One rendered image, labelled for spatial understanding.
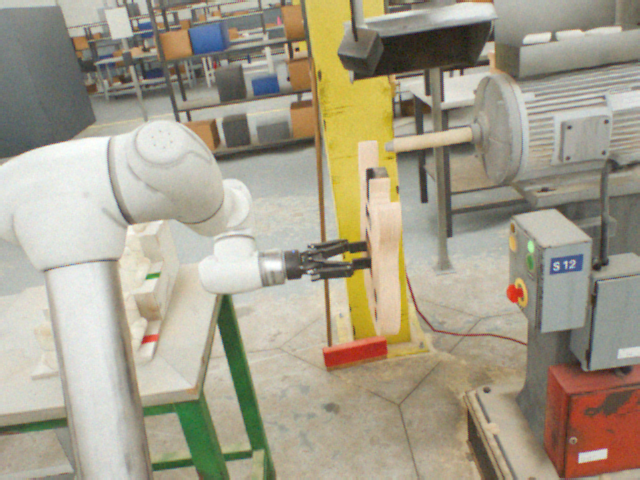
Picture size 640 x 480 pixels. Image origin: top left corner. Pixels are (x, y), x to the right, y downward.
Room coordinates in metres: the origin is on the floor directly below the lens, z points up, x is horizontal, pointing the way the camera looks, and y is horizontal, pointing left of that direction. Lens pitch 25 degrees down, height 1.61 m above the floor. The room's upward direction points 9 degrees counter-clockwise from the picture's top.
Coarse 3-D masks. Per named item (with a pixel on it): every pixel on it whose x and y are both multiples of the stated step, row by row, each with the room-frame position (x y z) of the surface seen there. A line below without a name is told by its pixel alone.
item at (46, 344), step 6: (36, 336) 0.98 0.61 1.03; (42, 336) 0.98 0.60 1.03; (42, 342) 0.98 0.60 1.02; (48, 342) 0.98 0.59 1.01; (42, 348) 0.98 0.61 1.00; (48, 348) 0.98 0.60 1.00; (54, 348) 0.99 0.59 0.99; (48, 354) 0.98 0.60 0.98; (54, 354) 0.98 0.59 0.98; (48, 360) 0.98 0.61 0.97; (54, 360) 0.98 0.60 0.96; (48, 366) 0.98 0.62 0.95; (54, 366) 0.98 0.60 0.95
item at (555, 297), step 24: (528, 216) 0.99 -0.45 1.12; (552, 216) 0.97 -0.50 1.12; (528, 240) 0.90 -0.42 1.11; (552, 240) 0.87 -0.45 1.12; (576, 240) 0.85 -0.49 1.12; (552, 264) 0.85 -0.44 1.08; (576, 264) 0.85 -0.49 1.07; (600, 264) 1.03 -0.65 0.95; (528, 288) 0.90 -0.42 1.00; (552, 288) 0.85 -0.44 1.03; (576, 288) 0.85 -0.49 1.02; (528, 312) 0.89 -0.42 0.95; (552, 312) 0.85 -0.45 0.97; (576, 312) 0.85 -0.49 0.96
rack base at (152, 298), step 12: (156, 264) 1.26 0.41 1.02; (120, 276) 1.23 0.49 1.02; (168, 276) 1.27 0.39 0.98; (144, 288) 1.14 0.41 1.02; (156, 288) 1.15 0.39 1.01; (168, 288) 1.24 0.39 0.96; (144, 300) 1.12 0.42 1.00; (156, 300) 1.12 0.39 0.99; (168, 300) 1.21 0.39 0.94; (144, 312) 1.12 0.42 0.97; (156, 312) 1.12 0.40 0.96
